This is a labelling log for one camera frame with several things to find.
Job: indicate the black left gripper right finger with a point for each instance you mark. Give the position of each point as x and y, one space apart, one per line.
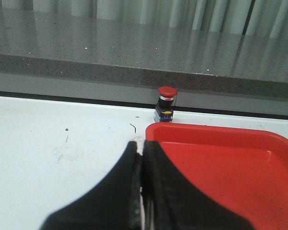
171 202

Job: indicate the grey stone ledge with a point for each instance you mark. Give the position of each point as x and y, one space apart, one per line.
79 57

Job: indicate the red plastic tray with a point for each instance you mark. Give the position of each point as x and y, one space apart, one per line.
242 169

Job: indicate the red mushroom push button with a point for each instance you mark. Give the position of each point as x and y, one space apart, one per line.
164 109

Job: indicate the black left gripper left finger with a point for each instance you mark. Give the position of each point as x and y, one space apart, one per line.
113 204

